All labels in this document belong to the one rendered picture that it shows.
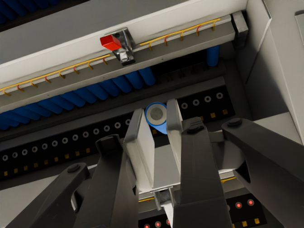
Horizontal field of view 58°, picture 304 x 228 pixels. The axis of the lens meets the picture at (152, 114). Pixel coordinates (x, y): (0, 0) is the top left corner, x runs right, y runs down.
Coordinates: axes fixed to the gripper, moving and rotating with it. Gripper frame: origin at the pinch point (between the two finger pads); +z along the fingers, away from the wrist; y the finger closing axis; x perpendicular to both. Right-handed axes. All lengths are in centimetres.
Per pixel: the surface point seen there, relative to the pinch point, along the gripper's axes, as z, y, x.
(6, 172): 29.1, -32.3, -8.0
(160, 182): 11.7, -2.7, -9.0
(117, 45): 11.6, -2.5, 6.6
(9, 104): 19.8, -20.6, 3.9
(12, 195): 13.5, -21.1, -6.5
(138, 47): 19.8, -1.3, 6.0
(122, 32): 16.2, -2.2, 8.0
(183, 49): 19.4, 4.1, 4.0
